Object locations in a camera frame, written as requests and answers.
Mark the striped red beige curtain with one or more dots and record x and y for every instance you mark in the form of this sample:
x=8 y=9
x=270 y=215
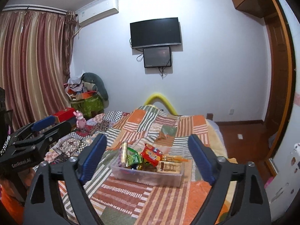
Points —
x=36 y=51

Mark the patchwork striped bed quilt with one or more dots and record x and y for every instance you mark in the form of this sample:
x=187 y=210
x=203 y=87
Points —
x=118 y=201

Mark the green snack bag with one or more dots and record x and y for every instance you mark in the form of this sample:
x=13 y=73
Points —
x=133 y=157

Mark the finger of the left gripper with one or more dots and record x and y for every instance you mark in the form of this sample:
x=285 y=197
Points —
x=32 y=129
x=49 y=135

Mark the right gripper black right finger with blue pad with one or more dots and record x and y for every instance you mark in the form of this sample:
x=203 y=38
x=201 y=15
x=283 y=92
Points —
x=237 y=194

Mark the pink plush toy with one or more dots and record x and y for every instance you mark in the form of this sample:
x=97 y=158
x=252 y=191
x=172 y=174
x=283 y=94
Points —
x=80 y=120

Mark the large wall television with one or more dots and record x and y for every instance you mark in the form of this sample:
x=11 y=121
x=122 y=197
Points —
x=155 y=32

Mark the brown wooden wardrobe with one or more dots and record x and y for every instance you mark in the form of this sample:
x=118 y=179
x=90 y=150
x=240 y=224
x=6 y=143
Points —
x=283 y=76

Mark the clear plastic storage bin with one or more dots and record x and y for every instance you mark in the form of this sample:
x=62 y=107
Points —
x=150 y=178

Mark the small wall monitor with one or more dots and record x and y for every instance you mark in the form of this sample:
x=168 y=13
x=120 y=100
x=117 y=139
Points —
x=157 y=57

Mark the yellow curved foam tube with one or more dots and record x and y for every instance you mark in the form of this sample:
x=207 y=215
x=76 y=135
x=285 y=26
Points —
x=161 y=98

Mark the red snack bag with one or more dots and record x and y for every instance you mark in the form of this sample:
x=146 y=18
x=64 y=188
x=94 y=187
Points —
x=152 y=154

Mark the purple label cracker pack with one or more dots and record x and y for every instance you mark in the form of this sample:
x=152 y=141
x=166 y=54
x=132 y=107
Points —
x=122 y=156

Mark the yellow snack packet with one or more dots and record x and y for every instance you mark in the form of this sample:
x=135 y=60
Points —
x=145 y=167

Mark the white air conditioner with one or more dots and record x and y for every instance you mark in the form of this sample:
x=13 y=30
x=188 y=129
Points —
x=96 y=11

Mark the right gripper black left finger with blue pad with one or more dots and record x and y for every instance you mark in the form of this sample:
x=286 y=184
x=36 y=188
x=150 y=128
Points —
x=44 y=204

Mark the red and black box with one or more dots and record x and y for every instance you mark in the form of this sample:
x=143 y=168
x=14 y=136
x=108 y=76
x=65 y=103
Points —
x=64 y=115

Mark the orange edged biscuit packet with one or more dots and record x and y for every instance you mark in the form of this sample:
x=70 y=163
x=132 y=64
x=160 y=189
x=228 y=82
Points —
x=174 y=158

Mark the beige cracker pack with barcode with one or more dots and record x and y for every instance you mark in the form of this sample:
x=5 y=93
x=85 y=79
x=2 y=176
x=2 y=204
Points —
x=169 y=167

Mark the grey green plush cushion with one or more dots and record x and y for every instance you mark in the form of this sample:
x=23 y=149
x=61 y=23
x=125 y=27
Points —
x=96 y=84

